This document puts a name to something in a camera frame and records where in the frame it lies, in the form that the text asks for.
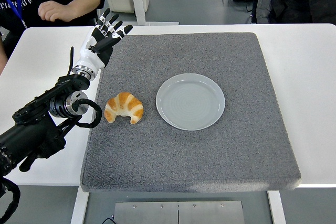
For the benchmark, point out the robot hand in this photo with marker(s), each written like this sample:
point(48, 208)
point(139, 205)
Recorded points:
point(90, 53)

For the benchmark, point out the croissant bread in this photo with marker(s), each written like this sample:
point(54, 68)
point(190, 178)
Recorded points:
point(123, 103)

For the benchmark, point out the person's left forearm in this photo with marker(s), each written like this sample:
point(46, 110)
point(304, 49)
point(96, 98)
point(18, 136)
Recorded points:
point(84, 5)

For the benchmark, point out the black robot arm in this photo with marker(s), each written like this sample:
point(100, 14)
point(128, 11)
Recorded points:
point(34, 127)

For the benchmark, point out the grey round plate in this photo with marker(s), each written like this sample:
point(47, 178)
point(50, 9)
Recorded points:
point(190, 102)

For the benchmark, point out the grey metal plate with screws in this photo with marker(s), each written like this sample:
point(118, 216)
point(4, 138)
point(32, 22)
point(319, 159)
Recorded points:
point(178, 213)

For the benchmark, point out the person's left hand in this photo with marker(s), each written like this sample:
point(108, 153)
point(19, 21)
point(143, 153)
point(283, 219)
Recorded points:
point(52, 10)

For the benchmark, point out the white name badge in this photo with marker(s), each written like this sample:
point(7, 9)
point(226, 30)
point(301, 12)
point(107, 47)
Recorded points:
point(24, 23)

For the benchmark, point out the grey felt mat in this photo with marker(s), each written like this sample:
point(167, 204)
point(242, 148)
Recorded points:
point(183, 155)

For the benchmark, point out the white table leg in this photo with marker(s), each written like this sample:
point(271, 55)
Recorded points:
point(277, 208)
point(78, 208)

